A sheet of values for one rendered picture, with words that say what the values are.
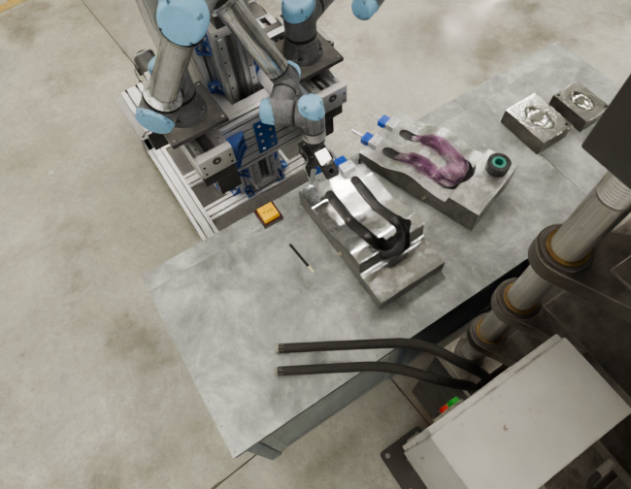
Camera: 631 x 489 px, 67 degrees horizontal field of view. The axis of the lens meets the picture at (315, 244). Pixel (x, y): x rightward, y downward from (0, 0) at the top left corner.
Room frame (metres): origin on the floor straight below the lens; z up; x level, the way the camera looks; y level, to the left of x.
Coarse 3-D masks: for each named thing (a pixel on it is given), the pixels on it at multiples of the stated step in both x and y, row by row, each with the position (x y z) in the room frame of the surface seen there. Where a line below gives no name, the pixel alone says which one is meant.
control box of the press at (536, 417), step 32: (544, 352) 0.17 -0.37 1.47; (576, 352) 0.16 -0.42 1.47; (512, 384) 0.12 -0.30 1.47; (544, 384) 0.11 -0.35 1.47; (576, 384) 0.11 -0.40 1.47; (608, 384) 0.10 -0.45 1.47; (448, 416) 0.08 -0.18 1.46; (480, 416) 0.08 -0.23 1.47; (512, 416) 0.07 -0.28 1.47; (544, 416) 0.06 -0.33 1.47; (576, 416) 0.06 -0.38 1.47; (608, 416) 0.05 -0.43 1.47; (416, 448) 0.05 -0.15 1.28; (448, 448) 0.04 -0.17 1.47; (480, 448) 0.03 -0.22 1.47; (512, 448) 0.02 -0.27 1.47; (544, 448) 0.02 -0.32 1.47; (576, 448) 0.01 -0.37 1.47; (416, 480) -0.01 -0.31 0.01; (448, 480) -0.01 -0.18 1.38; (480, 480) -0.01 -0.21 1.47; (512, 480) -0.02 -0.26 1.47; (544, 480) -0.03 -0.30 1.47
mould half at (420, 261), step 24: (360, 168) 1.01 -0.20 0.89; (312, 192) 0.93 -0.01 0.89; (336, 192) 0.92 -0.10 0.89; (384, 192) 0.90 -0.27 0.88; (312, 216) 0.88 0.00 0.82; (336, 216) 0.83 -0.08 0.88; (360, 216) 0.81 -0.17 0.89; (408, 216) 0.76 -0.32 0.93; (336, 240) 0.73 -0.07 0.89; (360, 240) 0.70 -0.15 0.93; (360, 264) 0.62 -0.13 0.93; (384, 264) 0.64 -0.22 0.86; (408, 264) 0.63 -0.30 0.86; (432, 264) 0.62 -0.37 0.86; (408, 288) 0.55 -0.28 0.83
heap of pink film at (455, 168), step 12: (420, 144) 1.09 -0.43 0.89; (432, 144) 1.06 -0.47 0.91; (444, 144) 1.06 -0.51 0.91; (396, 156) 1.06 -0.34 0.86; (408, 156) 1.03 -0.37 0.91; (420, 156) 1.01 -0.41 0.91; (444, 156) 1.02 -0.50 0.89; (456, 156) 1.01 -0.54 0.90; (420, 168) 0.97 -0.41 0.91; (432, 168) 0.96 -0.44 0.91; (444, 168) 0.97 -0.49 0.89; (456, 168) 0.96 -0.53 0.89; (468, 168) 0.97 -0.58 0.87; (432, 180) 0.92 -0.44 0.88; (444, 180) 0.92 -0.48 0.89; (456, 180) 0.91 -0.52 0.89
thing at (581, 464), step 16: (624, 224) 0.71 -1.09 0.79; (464, 336) 0.39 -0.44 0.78; (448, 368) 0.30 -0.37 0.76; (496, 368) 0.27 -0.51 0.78; (480, 384) 0.23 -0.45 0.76; (592, 448) 0.02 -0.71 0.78; (576, 464) -0.02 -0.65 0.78; (592, 464) -0.02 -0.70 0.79; (560, 480) -0.05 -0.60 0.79; (576, 480) -0.06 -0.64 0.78; (608, 480) -0.07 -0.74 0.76
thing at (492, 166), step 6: (492, 156) 0.95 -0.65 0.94; (498, 156) 0.95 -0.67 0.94; (504, 156) 0.95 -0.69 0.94; (486, 162) 0.94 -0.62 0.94; (492, 162) 0.93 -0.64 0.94; (498, 162) 0.94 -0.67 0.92; (504, 162) 0.92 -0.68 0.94; (510, 162) 0.92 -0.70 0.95; (486, 168) 0.92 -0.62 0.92; (492, 168) 0.91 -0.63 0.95; (498, 168) 0.90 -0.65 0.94; (504, 168) 0.90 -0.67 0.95; (492, 174) 0.90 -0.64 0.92; (498, 174) 0.89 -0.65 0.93; (504, 174) 0.89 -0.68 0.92
